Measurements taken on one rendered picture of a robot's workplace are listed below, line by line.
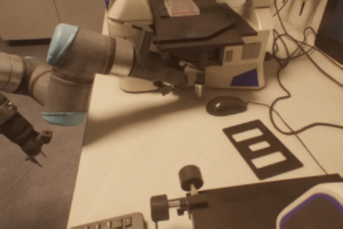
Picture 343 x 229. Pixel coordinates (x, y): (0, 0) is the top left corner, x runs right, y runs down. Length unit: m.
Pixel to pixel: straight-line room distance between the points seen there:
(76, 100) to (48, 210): 1.00
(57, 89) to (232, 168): 0.41
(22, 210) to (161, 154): 1.09
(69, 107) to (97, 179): 0.17
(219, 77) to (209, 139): 0.23
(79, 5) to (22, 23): 0.60
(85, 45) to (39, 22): 2.50
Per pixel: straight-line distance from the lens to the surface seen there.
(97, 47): 0.57
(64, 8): 2.95
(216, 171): 0.58
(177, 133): 0.65
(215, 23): 0.72
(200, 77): 0.71
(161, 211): 0.42
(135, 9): 0.68
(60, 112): 0.60
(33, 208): 1.57
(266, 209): 0.43
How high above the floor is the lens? 1.20
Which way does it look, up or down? 37 degrees down
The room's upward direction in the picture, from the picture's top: 1 degrees counter-clockwise
